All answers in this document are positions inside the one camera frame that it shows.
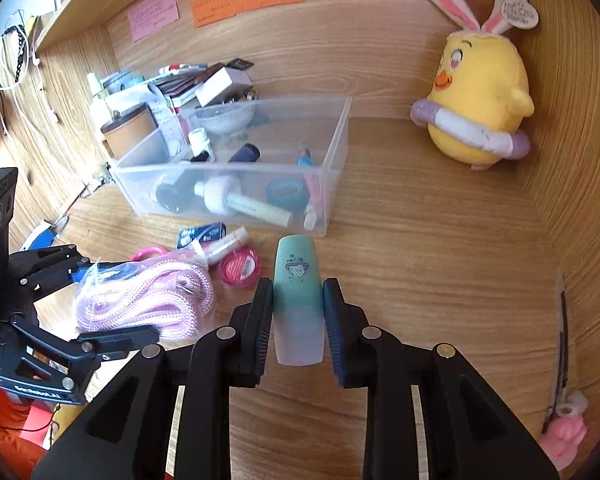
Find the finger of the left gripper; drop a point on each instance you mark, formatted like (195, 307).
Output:
(113, 345)
(98, 271)

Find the yellow chick plush toy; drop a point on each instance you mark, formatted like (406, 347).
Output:
(480, 94)

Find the white gauze bandage roll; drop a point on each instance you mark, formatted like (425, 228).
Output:
(215, 192)

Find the white rectangular box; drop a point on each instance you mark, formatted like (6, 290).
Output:
(224, 83)

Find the teal lilac bottle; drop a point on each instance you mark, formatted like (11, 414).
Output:
(298, 317)

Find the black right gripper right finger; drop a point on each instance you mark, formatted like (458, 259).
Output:
(470, 431)

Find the white pill bottle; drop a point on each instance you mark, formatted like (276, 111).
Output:
(201, 145)

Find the pink blue pen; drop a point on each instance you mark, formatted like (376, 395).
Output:
(314, 211)

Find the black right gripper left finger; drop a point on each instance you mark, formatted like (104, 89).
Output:
(124, 433)

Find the pink round tin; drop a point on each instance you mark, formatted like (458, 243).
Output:
(241, 268)

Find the stack of books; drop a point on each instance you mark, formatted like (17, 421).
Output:
(170, 92)

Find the pink paw toy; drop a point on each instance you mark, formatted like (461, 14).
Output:
(565, 431)

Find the brown mug with lid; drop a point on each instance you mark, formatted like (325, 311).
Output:
(128, 128)

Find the clear plastic storage bin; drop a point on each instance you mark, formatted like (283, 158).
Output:
(273, 163)

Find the white cream tube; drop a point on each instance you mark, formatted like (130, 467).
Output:
(259, 210)

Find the red white marker pen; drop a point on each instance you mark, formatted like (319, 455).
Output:
(182, 68)

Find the pink scissors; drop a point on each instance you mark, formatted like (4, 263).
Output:
(150, 252)

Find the pink sticky note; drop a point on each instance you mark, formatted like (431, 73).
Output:
(149, 16)

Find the purple bottle black cap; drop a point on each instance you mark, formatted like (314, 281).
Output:
(246, 153)

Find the blue white packet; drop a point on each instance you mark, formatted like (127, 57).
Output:
(204, 235)

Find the bowl of glass marbles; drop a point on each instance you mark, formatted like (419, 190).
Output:
(229, 119)

